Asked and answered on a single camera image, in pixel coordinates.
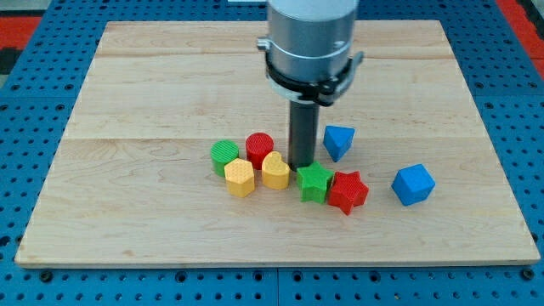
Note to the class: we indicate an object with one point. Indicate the blue triangle block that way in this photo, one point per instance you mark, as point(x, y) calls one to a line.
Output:
point(338, 141)

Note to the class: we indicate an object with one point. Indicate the blue cube block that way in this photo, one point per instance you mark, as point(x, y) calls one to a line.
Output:
point(413, 184)

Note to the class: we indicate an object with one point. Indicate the wooden board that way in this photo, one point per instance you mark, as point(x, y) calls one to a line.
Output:
point(132, 185)

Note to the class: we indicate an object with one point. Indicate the red cylinder block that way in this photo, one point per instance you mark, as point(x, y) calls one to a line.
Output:
point(258, 146)

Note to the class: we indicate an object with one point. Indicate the green cylinder block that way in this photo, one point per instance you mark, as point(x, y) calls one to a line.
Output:
point(222, 153)

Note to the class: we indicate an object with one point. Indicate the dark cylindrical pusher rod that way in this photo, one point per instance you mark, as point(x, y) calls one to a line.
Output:
point(303, 124)

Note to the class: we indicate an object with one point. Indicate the yellow heart block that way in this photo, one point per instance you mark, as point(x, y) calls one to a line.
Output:
point(275, 172)

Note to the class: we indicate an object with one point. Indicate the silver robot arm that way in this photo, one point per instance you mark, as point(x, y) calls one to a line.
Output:
point(307, 49)

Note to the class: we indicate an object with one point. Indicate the red star block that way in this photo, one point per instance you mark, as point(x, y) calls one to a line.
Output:
point(347, 191)

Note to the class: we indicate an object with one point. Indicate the yellow hexagon block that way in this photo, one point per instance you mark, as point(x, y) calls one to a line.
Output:
point(239, 177)

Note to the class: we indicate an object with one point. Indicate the green star block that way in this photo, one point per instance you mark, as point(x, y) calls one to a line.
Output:
point(314, 181)

